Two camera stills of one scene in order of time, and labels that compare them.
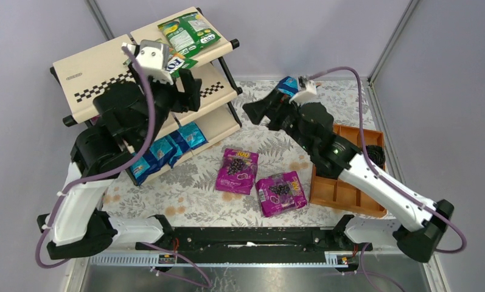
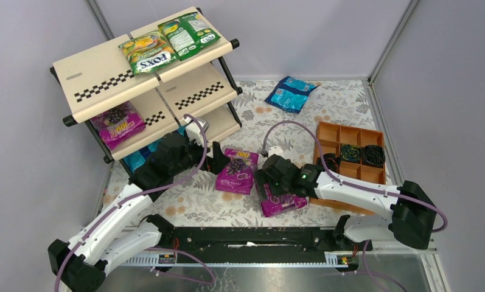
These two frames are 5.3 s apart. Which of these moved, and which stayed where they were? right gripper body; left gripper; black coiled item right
Moved: left gripper; right gripper body
Stayed: black coiled item right
